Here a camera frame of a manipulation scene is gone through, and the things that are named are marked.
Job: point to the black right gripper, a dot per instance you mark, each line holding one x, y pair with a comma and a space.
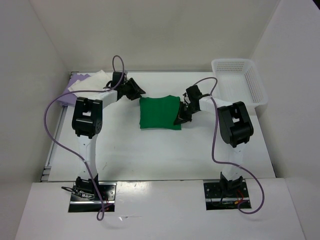
182, 117

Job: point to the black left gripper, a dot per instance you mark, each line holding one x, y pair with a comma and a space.
136, 91

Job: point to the green garment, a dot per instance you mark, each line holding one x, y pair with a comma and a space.
159, 113

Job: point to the cream white t-shirt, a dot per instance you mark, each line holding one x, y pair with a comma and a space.
95, 82

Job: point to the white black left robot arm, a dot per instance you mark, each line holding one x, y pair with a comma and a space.
87, 122

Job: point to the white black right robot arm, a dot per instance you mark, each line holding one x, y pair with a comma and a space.
235, 128

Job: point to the white plastic laundry basket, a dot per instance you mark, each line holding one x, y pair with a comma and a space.
239, 80

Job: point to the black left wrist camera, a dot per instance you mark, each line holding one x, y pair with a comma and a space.
118, 79

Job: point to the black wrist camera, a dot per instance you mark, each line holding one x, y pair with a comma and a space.
118, 79
193, 94

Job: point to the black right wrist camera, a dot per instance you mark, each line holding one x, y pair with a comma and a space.
193, 94

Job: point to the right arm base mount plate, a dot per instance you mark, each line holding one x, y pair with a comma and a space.
215, 199

